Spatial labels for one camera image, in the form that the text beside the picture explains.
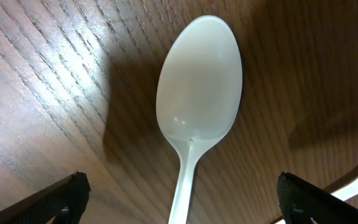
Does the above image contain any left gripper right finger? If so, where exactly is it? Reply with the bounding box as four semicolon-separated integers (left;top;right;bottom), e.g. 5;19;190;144
277;172;358;224

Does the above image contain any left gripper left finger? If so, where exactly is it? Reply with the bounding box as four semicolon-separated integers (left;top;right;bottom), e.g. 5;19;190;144
0;172;91;223

